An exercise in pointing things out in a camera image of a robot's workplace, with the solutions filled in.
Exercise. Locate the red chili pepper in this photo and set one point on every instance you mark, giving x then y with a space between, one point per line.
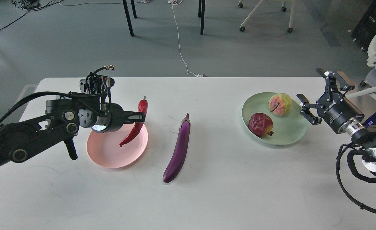
135 129

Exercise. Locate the black table leg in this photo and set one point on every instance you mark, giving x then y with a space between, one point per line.
201 14
128 15

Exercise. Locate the black table leg left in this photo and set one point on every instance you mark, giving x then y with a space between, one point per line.
128 15

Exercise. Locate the red pomegranate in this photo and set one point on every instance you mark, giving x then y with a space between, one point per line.
261 125

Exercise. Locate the pink plate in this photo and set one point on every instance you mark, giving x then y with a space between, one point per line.
104 150

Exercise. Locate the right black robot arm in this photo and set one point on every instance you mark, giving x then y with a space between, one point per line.
361 157

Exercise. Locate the purple eggplant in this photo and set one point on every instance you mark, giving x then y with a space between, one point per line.
180 151

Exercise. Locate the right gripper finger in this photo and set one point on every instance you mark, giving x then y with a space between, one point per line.
335 82
305 111

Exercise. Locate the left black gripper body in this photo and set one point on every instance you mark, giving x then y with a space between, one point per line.
113 122

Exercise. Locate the light green plate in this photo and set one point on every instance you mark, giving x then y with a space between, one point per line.
287 129

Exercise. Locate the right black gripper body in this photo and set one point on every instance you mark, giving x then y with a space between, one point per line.
337 110

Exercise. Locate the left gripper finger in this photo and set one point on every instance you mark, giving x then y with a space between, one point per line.
131 120
134 114

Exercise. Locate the black table leg right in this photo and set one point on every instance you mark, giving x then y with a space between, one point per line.
201 14

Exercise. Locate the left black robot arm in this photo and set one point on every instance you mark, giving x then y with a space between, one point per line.
91 108

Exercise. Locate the black equipment case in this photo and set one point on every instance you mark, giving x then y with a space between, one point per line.
365 30

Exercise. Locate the green pink custard apple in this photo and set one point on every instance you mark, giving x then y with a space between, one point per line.
280 104

